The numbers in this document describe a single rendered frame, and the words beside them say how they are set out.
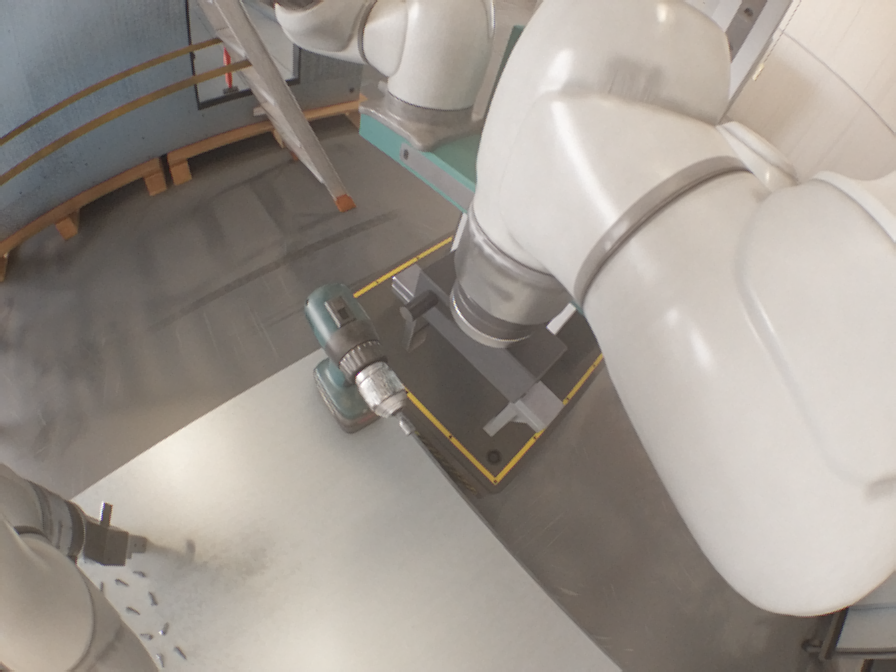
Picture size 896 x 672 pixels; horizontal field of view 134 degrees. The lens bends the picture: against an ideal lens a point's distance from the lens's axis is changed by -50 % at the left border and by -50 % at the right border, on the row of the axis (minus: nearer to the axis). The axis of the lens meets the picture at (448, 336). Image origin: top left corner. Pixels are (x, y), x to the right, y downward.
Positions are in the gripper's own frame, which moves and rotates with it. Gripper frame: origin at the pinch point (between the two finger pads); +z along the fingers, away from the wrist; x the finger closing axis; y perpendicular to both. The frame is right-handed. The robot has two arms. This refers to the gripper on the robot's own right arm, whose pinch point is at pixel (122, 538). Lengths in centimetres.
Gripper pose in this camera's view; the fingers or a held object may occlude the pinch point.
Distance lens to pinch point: 67.6
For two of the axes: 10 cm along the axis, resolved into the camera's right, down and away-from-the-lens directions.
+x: -9.8, -1.3, -1.7
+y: 0.2, -8.5, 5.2
